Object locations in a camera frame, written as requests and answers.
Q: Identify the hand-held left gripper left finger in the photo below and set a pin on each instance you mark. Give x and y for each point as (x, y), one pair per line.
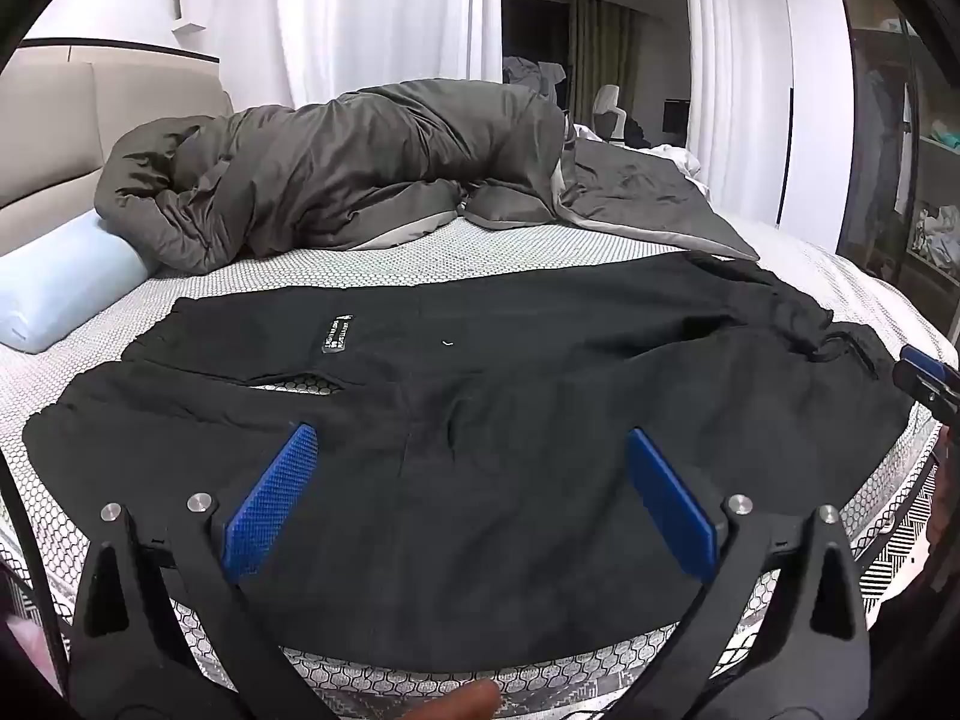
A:
(268, 502)

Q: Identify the olive curtain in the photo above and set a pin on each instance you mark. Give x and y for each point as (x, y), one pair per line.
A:
(600, 52)

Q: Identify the white curtain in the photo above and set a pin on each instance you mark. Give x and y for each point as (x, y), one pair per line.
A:
(731, 52)
(375, 15)

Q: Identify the light blue pillow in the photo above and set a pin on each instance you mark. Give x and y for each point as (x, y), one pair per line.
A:
(67, 277)

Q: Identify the person's right forearm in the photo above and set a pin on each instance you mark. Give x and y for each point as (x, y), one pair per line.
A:
(945, 517)

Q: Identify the dark monitor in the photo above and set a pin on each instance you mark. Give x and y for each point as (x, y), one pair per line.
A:
(675, 120)

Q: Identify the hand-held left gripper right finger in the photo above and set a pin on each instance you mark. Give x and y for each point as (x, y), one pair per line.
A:
(667, 502)

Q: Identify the person's left hand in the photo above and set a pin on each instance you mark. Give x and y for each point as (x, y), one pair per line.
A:
(465, 701)

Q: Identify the white chair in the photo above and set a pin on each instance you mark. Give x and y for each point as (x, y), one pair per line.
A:
(607, 109)

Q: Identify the grey garment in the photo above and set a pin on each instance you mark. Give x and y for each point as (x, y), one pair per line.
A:
(337, 165)

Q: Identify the white patterned bed mattress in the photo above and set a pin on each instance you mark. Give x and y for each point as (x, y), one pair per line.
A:
(525, 247)

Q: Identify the dark glass wardrobe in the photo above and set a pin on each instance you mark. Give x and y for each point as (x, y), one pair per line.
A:
(892, 165)

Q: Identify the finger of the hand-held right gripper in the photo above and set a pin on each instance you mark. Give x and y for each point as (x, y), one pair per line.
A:
(926, 375)

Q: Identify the beige padded headboard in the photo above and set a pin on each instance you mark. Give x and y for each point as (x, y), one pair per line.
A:
(45, 127)

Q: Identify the grey clothes pile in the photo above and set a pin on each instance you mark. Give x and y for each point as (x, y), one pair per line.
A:
(532, 75)

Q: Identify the white crumpled sheet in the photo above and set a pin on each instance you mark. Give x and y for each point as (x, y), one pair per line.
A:
(679, 165)

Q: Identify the black pants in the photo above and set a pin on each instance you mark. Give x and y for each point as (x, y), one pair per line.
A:
(487, 390)

